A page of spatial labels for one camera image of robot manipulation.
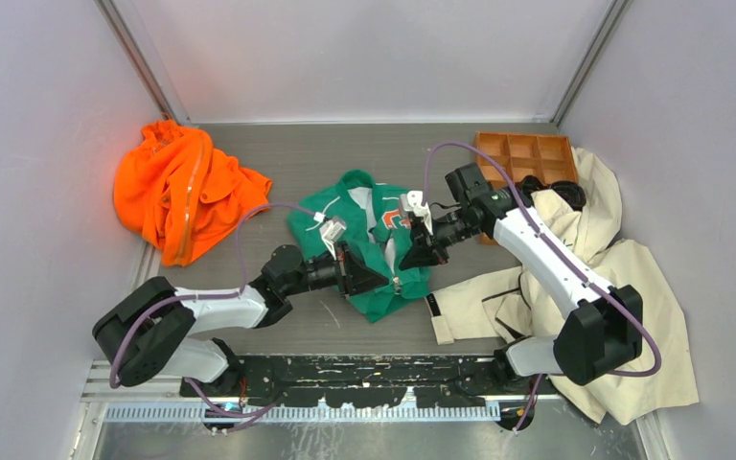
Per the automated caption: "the orange jacket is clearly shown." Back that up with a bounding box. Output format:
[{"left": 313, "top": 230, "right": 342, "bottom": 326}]
[{"left": 113, "top": 120, "right": 272, "bottom": 266}]

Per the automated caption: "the cream beige jacket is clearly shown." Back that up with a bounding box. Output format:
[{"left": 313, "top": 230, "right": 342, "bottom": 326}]
[{"left": 423, "top": 147, "right": 701, "bottom": 426}]

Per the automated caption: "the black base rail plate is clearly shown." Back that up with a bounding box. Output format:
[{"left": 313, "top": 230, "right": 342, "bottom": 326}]
[{"left": 202, "top": 355, "right": 532, "bottom": 408}]

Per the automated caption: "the orange compartment tray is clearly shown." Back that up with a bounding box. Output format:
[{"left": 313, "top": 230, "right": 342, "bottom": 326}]
[{"left": 474, "top": 131, "right": 580, "bottom": 245}]

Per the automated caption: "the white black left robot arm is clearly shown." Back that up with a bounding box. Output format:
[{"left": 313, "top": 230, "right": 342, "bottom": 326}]
[{"left": 92, "top": 241, "right": 388, "bottom": 396}]

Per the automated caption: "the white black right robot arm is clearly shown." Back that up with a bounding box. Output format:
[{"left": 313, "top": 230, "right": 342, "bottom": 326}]
[{"left": 400, "top": 164, "right": 643, "bottom": 394}]

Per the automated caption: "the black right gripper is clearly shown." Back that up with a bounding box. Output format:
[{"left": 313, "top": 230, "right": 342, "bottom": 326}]
[{"left": 399, "top": 206, "right": 482, "bottom": 269}]

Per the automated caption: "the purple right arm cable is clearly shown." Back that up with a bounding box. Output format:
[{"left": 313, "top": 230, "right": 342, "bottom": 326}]
[{"left": 422, "top": 141, "right": 663, "bottom": 436}]

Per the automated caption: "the green varsity jacket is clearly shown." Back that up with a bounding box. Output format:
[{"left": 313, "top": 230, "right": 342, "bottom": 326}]
[{"left": 299, "top": 170, "right": 431, "bottom": 323}]

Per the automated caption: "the black coiled item in tray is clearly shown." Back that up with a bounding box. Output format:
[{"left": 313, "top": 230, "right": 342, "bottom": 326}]
[{"left": 517, "top": 175, "right": 587, "bottom": 211}]

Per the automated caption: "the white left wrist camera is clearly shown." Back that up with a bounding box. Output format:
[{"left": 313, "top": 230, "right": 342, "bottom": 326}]
[{"left": 318, "top": 217, "right": 347, "bottom": 257}]

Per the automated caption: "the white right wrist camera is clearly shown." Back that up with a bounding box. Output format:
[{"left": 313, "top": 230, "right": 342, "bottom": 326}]
[{"left": 399, "top": 191, "right": 433, "bottom": 235}]

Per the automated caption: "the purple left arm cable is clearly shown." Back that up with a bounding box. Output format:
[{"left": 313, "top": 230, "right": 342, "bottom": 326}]
[{"left": 108, "top": 202, "right": 328, "bottom": 436}]

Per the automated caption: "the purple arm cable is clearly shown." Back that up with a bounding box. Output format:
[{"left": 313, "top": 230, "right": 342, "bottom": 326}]
[
  {"left": 108, "top": 202, "right": 328, "bottom": 436},
  {"left": 422, "top": 141, "right": 663, "bottom": 436}
]

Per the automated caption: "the aluminium slotted rail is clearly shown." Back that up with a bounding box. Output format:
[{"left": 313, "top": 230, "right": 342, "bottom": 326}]
[{"left": 103, "top": 402, "right": 501, "bottom": 423}]

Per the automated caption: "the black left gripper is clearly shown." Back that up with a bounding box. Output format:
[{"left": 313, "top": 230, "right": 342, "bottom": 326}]
[{"left": 284, "top": 241, "right": 388, "bottom": 300}]

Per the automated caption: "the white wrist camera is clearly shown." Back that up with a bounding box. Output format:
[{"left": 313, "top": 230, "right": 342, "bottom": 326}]
[
  {"left": 318, "top": 217, "right": 347, "bottom": 257},
  {"left": 399, "top": 191, "right": 433, "bottom": 235}
]

